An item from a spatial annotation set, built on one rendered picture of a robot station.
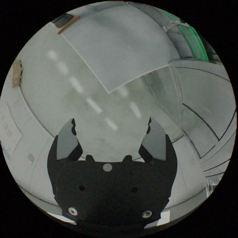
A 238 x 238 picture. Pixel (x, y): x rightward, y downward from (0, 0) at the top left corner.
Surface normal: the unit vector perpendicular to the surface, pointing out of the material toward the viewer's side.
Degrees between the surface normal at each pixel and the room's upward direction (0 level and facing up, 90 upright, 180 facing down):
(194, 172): 90
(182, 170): 90
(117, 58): 0
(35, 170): 90
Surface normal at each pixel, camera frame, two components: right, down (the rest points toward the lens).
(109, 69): 0.00, 0.58
